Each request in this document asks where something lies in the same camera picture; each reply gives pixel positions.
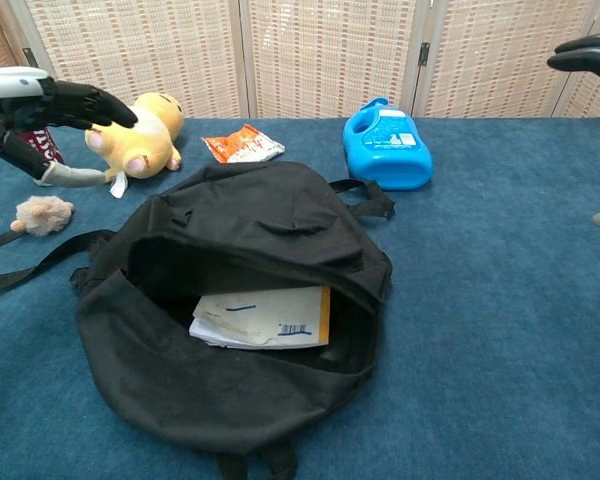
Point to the white book yellow spine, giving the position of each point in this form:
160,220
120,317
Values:
280,315

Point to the blue carpet table cover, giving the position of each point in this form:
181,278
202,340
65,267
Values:
480,425

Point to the blue detergent pump bottle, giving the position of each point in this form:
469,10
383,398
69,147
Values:
385,160

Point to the yellow plush toy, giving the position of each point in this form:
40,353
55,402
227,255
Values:
140,145

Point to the orange white snack packet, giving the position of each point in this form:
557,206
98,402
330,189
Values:
240,145

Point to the black fabric backpack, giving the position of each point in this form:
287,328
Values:
230,400

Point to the Costa coffee bottle yellow cap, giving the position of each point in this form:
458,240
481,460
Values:
49,145

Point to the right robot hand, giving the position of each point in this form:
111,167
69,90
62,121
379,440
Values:
590,55

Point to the black screen hinge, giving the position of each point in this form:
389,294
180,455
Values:
424,54
30,56

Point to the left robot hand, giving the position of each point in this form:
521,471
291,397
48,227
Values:
65,107

